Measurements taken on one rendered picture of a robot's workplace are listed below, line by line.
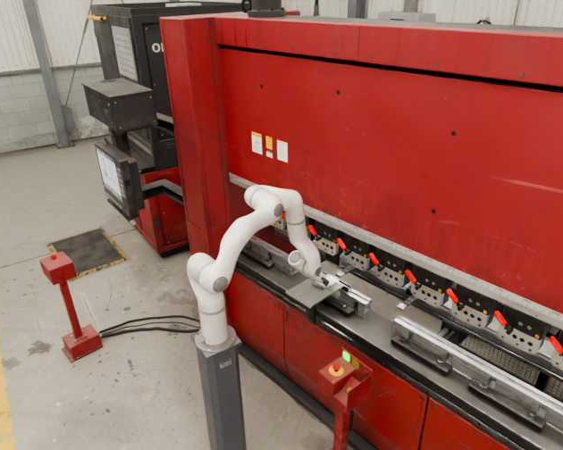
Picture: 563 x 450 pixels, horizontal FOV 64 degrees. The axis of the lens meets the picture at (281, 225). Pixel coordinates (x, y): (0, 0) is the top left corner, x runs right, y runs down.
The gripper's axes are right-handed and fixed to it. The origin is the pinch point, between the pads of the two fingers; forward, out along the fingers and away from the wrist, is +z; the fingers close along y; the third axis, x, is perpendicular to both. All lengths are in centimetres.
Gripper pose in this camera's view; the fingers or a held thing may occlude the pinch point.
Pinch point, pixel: (322, 280)
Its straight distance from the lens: 247.7
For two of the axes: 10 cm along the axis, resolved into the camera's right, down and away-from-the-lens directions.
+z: 4.9, 4.5, 7.5
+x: -5.4, 8.3, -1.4
